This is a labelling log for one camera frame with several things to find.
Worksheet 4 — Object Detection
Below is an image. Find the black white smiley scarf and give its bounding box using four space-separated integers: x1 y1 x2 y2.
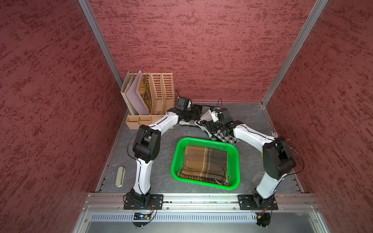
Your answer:
194 107 240 145

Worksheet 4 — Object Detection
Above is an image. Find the brown plaid fringed scarf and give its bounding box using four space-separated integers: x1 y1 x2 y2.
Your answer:
177 145 230 186

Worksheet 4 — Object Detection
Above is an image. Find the grey black checked scarf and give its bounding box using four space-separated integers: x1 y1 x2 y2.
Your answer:
179 104 212 125

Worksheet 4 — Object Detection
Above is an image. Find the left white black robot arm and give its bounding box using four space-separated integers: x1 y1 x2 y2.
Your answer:
130 97 203 207

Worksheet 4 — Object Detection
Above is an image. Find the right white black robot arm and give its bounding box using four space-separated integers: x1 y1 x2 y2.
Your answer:
198 107 296 209

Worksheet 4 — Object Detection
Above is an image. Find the green plastic basket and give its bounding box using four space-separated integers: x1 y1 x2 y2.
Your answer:
171 137 241 190

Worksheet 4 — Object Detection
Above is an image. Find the beige wooden file organizer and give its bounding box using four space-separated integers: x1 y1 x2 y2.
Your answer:
120 72 175 130

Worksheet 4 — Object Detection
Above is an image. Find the brown patterned book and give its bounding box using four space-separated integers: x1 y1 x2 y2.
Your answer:
138 75 153 114

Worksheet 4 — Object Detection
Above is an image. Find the lilac folder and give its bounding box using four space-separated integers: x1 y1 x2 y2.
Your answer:
124 70 148 115

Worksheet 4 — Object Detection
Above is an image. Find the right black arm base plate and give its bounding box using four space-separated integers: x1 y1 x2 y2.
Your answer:
238 195 278 211

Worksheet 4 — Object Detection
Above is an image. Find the beige oblong handle piece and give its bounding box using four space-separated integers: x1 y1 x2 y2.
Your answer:
115 166 125 187

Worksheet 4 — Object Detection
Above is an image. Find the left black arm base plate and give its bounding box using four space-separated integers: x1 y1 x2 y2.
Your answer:
123 193 164 211

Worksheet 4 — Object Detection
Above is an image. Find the aluminium front rail frame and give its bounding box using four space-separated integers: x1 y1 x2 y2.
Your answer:
73 192 329 233

